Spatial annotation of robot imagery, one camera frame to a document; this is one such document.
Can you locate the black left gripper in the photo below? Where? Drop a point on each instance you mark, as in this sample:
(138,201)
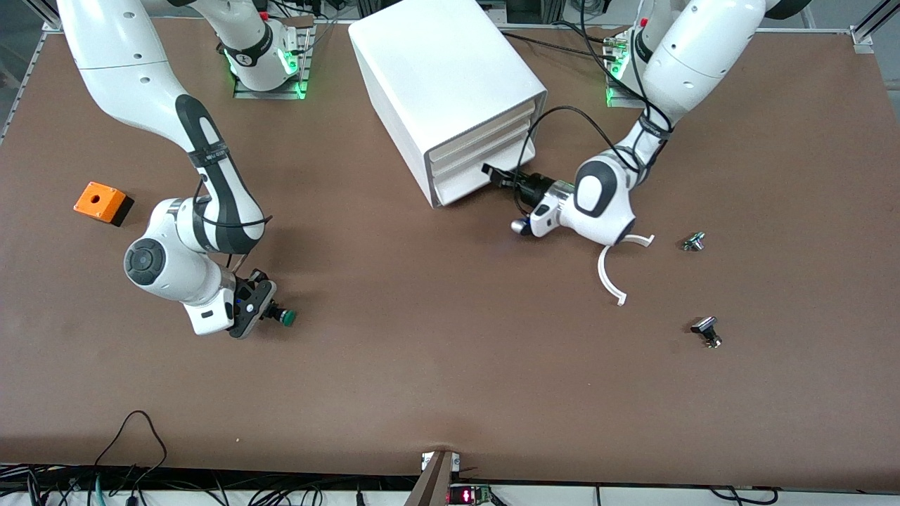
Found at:
(536,185)

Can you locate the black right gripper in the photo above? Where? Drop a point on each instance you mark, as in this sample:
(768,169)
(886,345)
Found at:
(261,292)

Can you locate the green push button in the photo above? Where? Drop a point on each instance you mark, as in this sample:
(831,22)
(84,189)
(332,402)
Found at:
(287,318)

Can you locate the white plastic drawer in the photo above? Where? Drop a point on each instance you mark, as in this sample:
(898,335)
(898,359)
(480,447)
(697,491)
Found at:
(464,179)
(485,146)
(485,131)

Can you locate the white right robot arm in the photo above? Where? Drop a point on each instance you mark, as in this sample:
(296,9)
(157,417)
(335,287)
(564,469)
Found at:
(119,63)

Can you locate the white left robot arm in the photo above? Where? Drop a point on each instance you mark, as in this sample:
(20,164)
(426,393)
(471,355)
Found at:
(703,49)

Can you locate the white drawer cabinet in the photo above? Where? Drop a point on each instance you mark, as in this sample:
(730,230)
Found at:
(436,63)

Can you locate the white curved plastic arc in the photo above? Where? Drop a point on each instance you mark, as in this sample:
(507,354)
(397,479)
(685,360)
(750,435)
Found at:
(603,277)

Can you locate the small metal fitting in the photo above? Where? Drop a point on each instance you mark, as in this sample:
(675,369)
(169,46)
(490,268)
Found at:
(693,242)

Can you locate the orange box black base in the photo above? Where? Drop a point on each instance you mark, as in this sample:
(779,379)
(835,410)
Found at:
(98,200)

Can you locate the small red display device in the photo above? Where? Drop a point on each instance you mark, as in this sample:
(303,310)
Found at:
(467,495)

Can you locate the brown camera mount post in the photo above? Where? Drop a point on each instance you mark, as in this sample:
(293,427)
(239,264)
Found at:
(432,481)

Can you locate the black headed silver switch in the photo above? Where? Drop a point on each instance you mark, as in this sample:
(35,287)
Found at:
(706,330)

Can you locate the aluminium frame profile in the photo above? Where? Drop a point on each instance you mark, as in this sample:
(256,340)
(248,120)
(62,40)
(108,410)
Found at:
(49,14)
(868,35)

